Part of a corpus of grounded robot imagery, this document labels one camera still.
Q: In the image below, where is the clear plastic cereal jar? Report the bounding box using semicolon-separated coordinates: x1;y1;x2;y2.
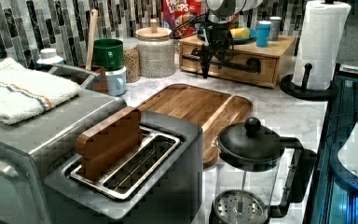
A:
121;37;140;83

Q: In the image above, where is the white paper towel roll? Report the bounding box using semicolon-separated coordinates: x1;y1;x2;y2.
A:
292;0;351;91

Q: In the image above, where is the wooden spoon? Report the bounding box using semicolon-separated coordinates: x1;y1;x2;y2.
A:
86;9;98;70

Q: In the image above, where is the light blue mug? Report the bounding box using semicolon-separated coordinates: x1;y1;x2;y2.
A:
105;66;127;96

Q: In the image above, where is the wooden toast slice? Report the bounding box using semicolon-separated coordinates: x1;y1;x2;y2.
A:
76;106;143;181

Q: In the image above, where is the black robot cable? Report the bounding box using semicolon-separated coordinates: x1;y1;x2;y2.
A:
169;12;211;40

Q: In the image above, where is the wooden drawer box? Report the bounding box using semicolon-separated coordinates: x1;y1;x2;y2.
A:
179;35;296;88

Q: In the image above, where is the jar with wooden lid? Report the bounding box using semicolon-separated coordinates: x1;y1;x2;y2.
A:
135;19;175;78

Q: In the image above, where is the black drawer handle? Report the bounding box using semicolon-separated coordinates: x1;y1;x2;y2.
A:
182;49;261;73

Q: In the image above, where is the blue shaker bottle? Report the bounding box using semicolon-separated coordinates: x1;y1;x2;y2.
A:
256;21;271;48

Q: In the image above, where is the white cap bottle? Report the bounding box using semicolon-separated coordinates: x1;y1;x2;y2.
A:
35;49;64;69

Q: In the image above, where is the froot loops cereal box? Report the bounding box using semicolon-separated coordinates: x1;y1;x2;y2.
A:
163;0;207;39

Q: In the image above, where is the grey shaker bottle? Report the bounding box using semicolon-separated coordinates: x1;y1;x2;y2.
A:
268;17;282;41

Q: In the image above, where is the brown utensil holder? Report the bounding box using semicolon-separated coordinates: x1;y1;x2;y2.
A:
89;65;108;94

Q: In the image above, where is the green mug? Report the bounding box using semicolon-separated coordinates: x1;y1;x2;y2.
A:
92;39;124;71

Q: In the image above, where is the blue round plate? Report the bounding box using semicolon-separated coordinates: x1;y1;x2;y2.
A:
197;28;256;45

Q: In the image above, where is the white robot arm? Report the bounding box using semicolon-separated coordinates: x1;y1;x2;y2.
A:
199;0;263;78

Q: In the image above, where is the white striped folded towel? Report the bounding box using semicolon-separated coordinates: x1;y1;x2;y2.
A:
0;58;81;125

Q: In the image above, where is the wooden serving tray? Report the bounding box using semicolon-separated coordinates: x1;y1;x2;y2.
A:
138;84;253;167

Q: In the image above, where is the black two-slot toaster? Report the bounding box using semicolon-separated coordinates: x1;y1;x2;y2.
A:
44;111;203;224

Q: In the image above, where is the yellow banana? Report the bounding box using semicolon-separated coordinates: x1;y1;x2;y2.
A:
230;27;250;39

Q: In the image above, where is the black paper towel holder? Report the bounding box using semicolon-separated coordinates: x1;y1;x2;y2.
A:
280;63;338;102

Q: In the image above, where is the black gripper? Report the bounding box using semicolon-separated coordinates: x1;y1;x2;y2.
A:
200;21;234;78

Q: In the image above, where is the stainless steel toaster oven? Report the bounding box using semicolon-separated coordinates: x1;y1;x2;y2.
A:
0;64;126;224

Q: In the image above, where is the glass french press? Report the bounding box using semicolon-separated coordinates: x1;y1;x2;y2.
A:
209;117;317;224

